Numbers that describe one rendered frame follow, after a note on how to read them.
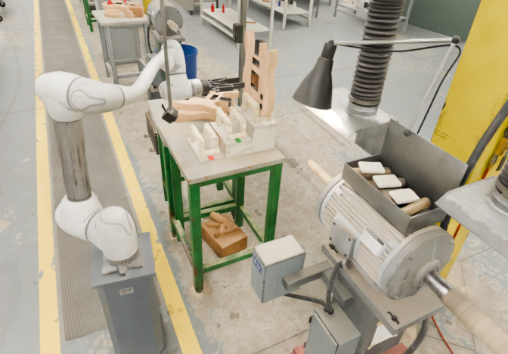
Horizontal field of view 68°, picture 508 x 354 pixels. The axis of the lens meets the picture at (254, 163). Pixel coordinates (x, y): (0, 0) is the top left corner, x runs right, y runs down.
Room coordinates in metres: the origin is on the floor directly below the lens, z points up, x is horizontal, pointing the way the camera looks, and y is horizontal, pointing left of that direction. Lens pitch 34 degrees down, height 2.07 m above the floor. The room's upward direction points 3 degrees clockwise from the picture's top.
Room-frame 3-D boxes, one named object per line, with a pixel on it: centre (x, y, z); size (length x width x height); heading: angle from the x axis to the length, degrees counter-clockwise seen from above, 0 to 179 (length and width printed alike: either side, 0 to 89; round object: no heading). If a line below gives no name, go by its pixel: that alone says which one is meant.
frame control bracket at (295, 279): (0.89, -0.21, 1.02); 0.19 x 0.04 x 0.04; 118
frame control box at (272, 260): (0.86, -0.16, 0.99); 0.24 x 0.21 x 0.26; 28
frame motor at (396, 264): (0.89, -0.41, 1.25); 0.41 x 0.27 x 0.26; 28
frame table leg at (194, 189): (1.57, 0.31, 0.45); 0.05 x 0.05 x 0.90; 28
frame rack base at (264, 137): (1.96, 0.01, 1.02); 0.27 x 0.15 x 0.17; 27
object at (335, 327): (0.77, -0.31, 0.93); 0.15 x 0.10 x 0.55; 28
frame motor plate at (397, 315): (0.84, -0.45, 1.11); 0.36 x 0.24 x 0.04; 28
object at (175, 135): (1.93, 0.22, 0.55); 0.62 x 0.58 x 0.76; 28
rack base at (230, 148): (1.90, 0.15, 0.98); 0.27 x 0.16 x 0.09; 27
